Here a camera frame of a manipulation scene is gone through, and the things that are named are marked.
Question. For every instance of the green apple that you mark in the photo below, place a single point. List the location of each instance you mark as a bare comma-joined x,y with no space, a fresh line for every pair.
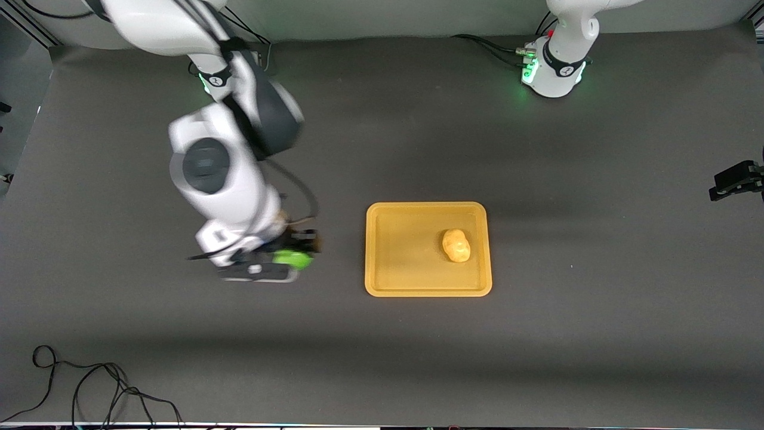
295,259

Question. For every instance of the yellow potato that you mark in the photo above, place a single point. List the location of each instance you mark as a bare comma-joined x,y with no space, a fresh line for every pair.
456,246

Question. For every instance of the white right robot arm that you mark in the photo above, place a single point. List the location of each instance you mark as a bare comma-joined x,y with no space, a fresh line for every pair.
227,191

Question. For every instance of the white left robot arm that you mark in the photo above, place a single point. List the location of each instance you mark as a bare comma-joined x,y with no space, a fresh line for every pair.
561,65

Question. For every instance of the yellow plastic tray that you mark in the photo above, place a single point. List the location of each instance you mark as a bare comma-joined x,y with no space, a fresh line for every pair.
406,257

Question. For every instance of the dark grey table mat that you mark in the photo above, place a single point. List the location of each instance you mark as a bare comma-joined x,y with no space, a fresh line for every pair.
418,149

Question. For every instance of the black aluminium frame rail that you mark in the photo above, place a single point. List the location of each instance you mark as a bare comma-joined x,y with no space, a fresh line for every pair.
43,33
757,22

